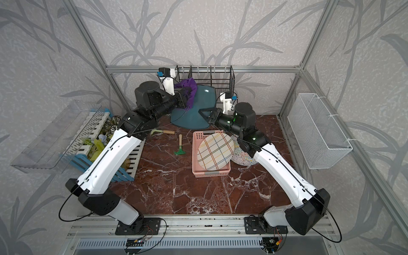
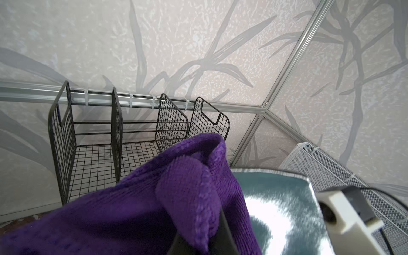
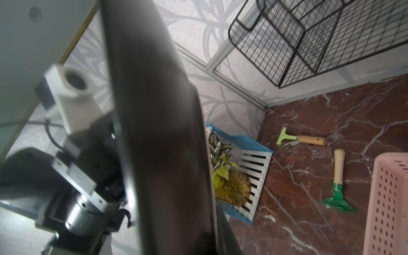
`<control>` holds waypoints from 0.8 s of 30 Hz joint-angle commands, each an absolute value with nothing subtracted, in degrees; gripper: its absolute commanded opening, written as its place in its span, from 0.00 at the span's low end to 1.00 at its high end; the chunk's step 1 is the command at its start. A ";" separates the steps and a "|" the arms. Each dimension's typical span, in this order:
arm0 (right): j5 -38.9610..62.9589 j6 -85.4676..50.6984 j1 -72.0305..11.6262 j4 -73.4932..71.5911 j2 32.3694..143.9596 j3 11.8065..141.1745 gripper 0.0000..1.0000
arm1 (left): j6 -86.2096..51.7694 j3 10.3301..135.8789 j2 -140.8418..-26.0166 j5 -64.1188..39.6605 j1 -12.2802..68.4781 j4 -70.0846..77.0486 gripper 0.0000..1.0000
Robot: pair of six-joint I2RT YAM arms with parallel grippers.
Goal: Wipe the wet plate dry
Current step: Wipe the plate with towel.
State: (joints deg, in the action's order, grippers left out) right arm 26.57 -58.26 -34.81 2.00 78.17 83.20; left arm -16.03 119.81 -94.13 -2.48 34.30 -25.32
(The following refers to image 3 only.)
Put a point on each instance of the blue white wooden crate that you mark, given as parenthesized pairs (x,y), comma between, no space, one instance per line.
(253,159)

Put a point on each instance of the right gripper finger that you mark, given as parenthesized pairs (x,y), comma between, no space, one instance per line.
(227,241)

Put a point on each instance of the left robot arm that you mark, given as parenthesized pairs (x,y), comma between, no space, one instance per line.
(20,192)

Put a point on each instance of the dark teal square plate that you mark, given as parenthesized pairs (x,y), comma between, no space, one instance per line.
(161,133)

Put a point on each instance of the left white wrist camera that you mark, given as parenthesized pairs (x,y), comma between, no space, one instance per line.
(65,93)

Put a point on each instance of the green artificial plant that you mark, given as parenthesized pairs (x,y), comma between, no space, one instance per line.
(230,185)

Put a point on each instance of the light green hoe tool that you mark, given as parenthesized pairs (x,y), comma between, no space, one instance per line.
(302,139)

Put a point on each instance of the black wire wall basket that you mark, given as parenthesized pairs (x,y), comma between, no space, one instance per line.
(292,41)

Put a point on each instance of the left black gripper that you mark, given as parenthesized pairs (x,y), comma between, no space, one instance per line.
(84,193)

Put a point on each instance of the pink plastic basket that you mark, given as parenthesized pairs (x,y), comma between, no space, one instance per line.
(387,219)

